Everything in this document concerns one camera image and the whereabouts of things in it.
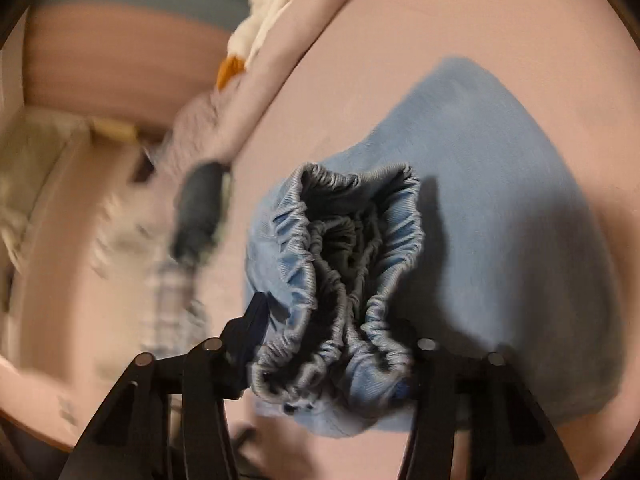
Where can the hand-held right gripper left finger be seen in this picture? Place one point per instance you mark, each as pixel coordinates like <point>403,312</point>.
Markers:
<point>256,321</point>

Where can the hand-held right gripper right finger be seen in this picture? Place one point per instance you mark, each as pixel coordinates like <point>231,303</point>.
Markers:
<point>435,385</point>

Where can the light blue denim pants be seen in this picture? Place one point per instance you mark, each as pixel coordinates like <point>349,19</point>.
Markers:
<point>490,220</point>

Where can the plaid pillow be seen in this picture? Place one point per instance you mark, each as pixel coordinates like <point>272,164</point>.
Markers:
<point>172,305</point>

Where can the folded light green cloth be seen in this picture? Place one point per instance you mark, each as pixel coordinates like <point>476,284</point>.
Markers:
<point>227,200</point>

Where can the folded dark denim jeans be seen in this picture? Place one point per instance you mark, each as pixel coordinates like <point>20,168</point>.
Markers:
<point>200,210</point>

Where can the pink duvet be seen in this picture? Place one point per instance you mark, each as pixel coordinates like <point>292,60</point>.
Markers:
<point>230,110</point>

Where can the pink curtain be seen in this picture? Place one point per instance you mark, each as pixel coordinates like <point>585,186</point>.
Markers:
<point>115,55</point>

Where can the white goose plush toy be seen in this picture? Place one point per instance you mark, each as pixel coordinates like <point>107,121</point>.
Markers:
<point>265,5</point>

